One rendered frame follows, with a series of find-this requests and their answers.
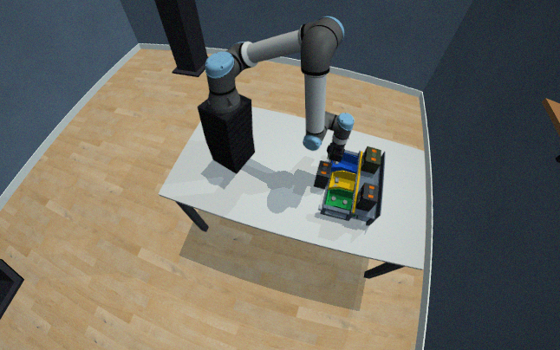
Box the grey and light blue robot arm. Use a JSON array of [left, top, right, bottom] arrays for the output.
[[205, 16, 355, 151]]

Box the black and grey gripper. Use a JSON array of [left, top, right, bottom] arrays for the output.
[[327, 139, 346, 164]]

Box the yellow open bin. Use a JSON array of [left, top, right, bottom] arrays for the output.
[[329, 171, 356, 191]]

